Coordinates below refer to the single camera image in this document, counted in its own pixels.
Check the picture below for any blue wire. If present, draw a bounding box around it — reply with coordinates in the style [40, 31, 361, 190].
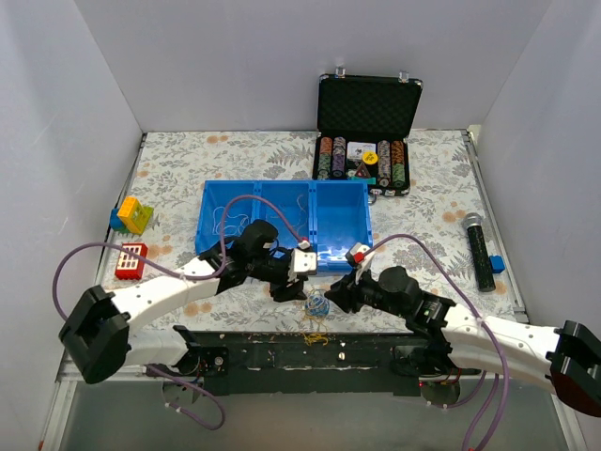
[303, 289, 331, 319]

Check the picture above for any blue plastic divided bin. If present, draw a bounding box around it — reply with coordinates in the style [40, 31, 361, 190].
[195, 180, 373, 275]

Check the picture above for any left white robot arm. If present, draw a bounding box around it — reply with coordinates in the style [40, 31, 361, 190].
[59, 220, 317, 384]

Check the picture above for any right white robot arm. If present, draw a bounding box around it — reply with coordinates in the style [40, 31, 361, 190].
[325, 266, 600, 417]

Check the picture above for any black handheld microphone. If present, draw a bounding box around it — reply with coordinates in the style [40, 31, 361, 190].
[463, 212, 496, 292]

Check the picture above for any small blue toy brick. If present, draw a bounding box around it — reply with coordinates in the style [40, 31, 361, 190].
[489, 255, 506, 274]

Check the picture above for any red white toy block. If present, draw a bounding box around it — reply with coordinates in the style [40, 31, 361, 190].
[115, 242, 148, 280]

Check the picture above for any colourful toy brick stack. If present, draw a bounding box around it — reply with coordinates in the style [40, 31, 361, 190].
[109, 196, 154, 235]

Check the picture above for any black poker chip case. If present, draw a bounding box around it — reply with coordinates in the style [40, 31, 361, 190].
[312, 68, 424, 197]

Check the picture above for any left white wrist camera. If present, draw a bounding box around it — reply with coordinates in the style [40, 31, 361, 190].
[288, 238, 317, 282]

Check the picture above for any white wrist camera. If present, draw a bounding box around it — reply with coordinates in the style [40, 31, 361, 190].
[288, 238, 317, 282]
[346, 242, 374, 285]

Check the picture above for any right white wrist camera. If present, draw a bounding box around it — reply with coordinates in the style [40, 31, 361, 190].
[346, 242, 374, 285]

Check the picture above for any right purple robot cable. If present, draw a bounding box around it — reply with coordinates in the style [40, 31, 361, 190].
[365, 233, 511, 451]

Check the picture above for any aluminium frame rail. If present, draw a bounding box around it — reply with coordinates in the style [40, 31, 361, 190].
[57, 368, 146, 382]

